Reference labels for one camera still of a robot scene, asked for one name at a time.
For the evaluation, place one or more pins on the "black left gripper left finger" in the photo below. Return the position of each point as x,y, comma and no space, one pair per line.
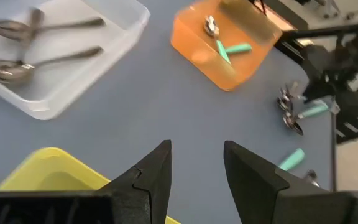
148,186

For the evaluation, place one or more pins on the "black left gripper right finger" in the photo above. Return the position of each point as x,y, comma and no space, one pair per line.
259,193

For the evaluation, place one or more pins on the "yellow plastic bin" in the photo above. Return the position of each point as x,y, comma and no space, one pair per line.
48,174

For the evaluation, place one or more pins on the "orange plastic bin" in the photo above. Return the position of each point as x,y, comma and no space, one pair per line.
197,46

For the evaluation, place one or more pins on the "blue grey table mat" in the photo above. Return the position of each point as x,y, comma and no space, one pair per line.
166,109

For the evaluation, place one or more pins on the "clear plastic bin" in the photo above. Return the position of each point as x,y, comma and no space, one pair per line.
73,81

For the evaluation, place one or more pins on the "black aluminium table frame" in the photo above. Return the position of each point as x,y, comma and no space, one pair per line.
286,15

